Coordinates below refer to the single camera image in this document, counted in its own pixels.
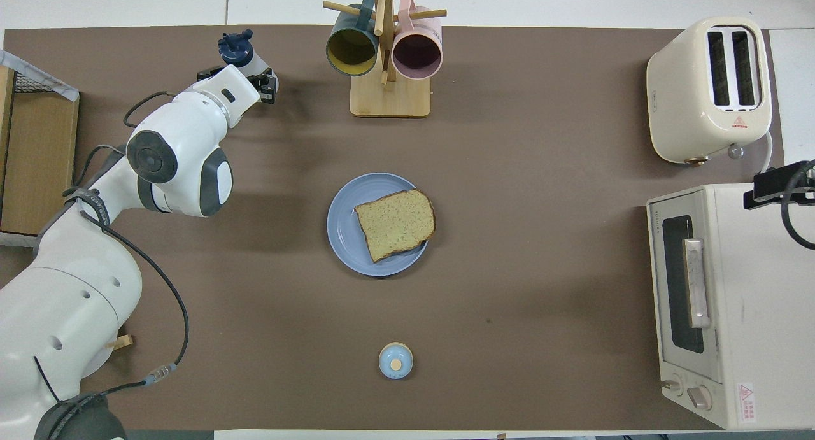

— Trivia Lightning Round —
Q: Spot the teal mug with yellow inside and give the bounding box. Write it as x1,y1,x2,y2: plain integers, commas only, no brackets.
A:
325,0,381,78

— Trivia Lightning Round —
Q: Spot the blue round plate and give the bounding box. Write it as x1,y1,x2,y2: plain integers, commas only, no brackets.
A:
327,173,432,278

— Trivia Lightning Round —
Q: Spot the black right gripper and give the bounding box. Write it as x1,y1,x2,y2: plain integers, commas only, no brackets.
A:
744,162,815,209

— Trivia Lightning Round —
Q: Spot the brown table mat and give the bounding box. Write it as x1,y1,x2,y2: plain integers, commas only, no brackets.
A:
0,25,785,431

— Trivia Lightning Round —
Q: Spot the wooden mug tree stand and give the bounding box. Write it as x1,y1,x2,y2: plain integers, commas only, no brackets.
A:
323,0,448,118

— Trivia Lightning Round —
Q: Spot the cream two-slot toaster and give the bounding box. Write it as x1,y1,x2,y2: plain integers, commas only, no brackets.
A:
646,15,772,167

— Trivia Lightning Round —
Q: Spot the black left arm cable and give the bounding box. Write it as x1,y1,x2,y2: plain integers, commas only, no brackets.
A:
35,91,190,402

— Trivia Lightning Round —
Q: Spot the toaster power cord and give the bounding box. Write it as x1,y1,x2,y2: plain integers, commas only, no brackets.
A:
756,129,775,173

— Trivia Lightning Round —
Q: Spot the pink mug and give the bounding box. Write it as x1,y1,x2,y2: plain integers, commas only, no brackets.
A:
391,0,443,81

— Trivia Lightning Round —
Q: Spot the small blue shaker with cork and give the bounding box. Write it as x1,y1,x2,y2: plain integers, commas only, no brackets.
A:
378,342,414,380

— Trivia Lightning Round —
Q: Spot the squeeze bottle with navy cap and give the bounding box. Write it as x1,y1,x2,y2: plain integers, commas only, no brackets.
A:
218,29,274,78

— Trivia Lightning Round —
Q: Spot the wooden shelf with wire basket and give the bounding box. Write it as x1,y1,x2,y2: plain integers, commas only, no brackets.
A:
0,64,80,238

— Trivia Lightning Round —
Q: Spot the white toaster oven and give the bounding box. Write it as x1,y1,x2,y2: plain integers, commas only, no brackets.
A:
646,183,815,430

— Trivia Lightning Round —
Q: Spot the slice of brown bread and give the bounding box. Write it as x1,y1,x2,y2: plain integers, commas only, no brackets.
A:
354,189,437,264

